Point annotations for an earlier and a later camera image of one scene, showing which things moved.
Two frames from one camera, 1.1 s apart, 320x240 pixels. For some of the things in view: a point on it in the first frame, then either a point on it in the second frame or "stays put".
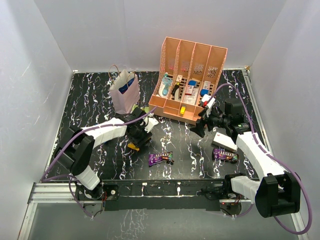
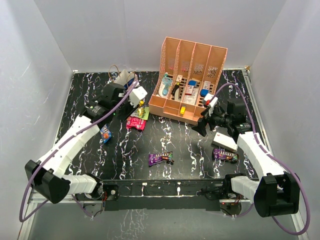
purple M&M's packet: (155, 158) stays put
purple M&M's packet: (219, 154) stays put
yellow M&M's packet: (131, 145) → (141, 102)
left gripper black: (139, 141) → (130, 108)
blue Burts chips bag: (123, 89) stays put
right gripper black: (199, 128) stays put
